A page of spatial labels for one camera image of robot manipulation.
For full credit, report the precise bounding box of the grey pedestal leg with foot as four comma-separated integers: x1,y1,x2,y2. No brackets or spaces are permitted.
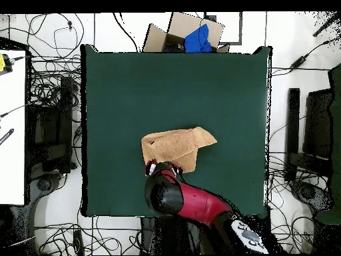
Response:
26,172,69,249
289,180,334,214

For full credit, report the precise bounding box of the tan terry towel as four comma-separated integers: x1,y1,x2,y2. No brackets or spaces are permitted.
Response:
140,126,218,174

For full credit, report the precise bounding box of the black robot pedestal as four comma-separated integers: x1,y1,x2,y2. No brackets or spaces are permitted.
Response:
139,216,206,255

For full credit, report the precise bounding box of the blue cloth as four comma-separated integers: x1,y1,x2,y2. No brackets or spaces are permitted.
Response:
184,23,213,53

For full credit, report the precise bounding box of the dark green table cloth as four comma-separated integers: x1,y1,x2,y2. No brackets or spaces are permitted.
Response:
80,43,273,217

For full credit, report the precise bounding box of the black power adapter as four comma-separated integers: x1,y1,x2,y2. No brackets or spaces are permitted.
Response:
289,54,308,69

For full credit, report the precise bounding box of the green cloth covered stand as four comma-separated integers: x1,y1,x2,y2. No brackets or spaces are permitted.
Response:
315,63,341,225

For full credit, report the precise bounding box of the yellow and black device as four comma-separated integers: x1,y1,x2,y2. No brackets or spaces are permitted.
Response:
0,53,13,77

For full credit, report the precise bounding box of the black equipment case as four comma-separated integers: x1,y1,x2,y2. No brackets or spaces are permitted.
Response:
29,75,74,174

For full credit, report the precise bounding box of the black panel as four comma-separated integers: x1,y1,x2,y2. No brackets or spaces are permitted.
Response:
302,89,334,161

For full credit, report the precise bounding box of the black power strip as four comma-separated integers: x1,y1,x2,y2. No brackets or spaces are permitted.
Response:
73,229,85,255

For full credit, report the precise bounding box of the white side table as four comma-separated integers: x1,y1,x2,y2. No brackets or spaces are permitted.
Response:
0,49,27,206

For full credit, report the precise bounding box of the black upright bar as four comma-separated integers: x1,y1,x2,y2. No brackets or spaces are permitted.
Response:
285,87,301,183

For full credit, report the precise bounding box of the black flat strip tool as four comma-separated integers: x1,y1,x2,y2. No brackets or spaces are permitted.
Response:
0,128,15,146

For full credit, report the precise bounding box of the open cardboard box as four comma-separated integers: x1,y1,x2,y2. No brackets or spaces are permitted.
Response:
142,11,230,53

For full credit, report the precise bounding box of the dark square frame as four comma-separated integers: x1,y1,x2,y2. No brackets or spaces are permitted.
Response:
204,11,243,45

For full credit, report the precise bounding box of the black rod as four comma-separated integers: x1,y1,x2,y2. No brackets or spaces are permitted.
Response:
312,11,341,37

